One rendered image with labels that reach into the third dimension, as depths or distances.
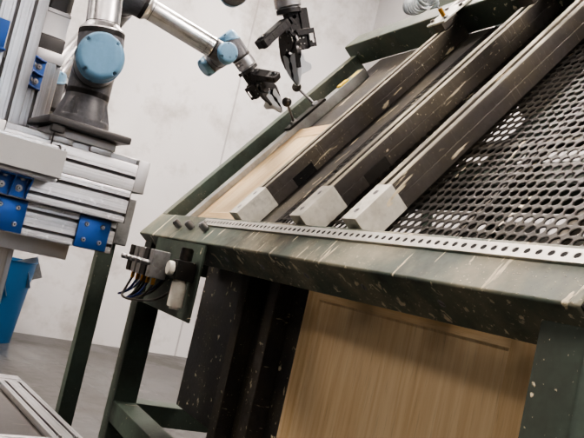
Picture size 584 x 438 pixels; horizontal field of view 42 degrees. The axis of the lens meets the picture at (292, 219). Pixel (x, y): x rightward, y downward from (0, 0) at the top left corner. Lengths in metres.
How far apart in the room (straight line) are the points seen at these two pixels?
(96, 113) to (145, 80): 3.76
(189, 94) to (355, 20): 1.76
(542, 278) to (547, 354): 0.11
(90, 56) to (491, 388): 1.21
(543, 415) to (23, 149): 1.31
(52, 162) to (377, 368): 0.93
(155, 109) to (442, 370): 4.47
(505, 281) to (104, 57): 1.18
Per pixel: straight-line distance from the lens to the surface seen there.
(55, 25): 2.40
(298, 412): 2.16
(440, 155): 1.83
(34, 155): 1.94
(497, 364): 1.56
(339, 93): 3.08
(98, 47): 1.99
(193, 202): 3.05
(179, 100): 5.96
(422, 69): 2.69
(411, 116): 2.12
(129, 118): 5.79
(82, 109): 2.10
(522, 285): 1.19
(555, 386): 1.15
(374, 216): 1.73
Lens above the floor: 0.76
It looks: 5 degrees up
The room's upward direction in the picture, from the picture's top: 13 degrees clockwise
